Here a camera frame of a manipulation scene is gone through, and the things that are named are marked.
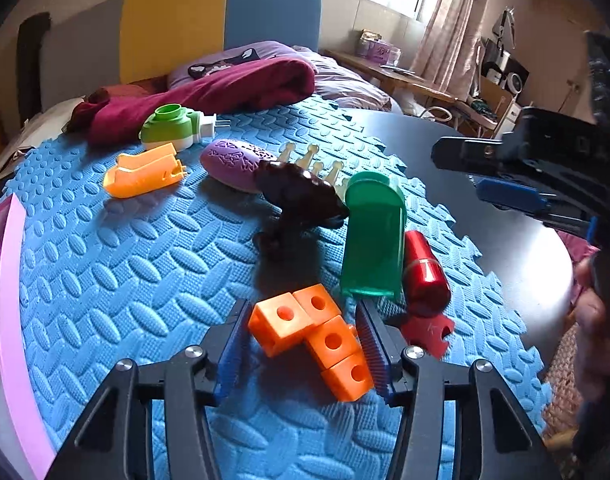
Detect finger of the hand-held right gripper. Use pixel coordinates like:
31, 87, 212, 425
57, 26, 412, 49
467, 172, 600, 246
431, 135, 506, 176

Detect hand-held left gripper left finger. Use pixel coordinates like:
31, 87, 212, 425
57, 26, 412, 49
45, 297, 253, 480

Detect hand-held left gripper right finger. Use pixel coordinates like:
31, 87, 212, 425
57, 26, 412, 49
355, 300, 560, 480

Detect red puzzle block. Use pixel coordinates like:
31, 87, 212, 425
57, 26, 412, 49
400, 310, 456, 359

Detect orange linked cubes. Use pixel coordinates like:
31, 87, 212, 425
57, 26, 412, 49
248, 283, 374, 403

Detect red metallic cylinder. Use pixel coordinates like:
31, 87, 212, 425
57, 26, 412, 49
404, 230, 452, 317

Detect green translucent half-round container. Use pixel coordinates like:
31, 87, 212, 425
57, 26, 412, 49
340, 171, 407, 300

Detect brown massage brush with pegs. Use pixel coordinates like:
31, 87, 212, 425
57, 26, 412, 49
253, 143, 350, 261

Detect pink storage box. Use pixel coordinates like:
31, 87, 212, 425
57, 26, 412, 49
0, 192, 56, 480

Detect green and white plug-in device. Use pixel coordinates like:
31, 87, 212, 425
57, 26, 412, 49
139, 104, 230, 152

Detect person's right hand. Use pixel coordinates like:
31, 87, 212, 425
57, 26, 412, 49
567, 255, 610, 406

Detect black stereo speaker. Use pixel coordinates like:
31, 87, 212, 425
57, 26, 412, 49
482, 40, 530, 93

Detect wooden desk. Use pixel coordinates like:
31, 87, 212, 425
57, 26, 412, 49
325, 49, 516, 136

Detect blue foam puzzle mat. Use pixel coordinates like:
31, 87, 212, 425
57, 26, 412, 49
0, 95, 556, 480

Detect silver desk lamp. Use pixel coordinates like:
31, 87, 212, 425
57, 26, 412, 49
491, 7, 516, 53

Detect pink curtain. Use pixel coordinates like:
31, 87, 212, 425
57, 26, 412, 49
412, 0, 496, 96

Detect purple box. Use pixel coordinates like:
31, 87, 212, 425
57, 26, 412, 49
357, 30, 400, 61

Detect lilac duvet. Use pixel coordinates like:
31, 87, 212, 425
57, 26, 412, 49
292, 46, 400, 111

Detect woven rug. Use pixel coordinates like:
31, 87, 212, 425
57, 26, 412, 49
541, 325, 586, 438

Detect purple oval patterned brush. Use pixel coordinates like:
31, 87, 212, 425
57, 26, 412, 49
200, 138, 278, 193

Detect orange plastic shell piece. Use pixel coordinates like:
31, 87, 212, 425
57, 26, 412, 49
103, 143, 186, 199

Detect purple pillow with animal print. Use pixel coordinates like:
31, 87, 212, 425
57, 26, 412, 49
167, 41, 316, 92

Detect maroon blanket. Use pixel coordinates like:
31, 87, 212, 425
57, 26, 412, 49
67, 56, 316, 147

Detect rust red knitted cloth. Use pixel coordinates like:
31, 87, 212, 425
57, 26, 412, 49
87, 82, 156, 107

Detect white cloth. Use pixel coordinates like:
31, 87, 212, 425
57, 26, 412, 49
0, 97, 86, 181

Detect grey yellow blue headboard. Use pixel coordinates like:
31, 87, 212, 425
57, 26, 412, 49
40, 0, 322, 106

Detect black padded panel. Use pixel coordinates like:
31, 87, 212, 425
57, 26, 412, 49
17, 12, 53, 121

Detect white looped cable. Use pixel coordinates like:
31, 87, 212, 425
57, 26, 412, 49
424, 104, 456, 125

